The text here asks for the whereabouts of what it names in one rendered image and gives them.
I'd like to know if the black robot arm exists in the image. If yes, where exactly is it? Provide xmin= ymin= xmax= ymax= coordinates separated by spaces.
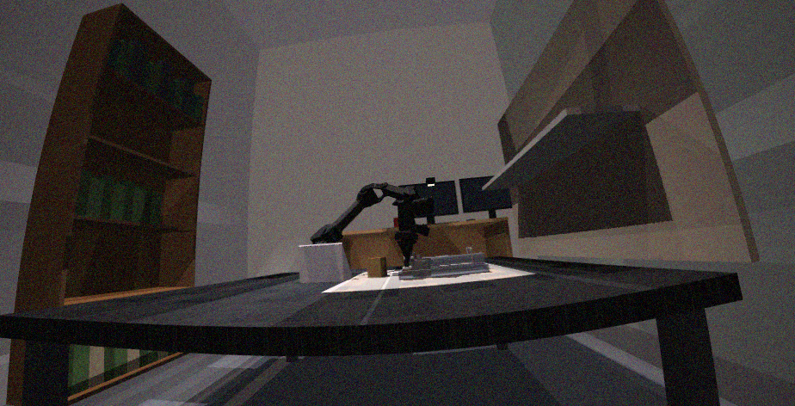
xmin=310 ymin=182 xmax=434 ymax=244

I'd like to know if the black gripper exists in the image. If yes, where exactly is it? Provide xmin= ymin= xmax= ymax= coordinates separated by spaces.
xmin=395 ymin=216 xmax=418 ymax=261

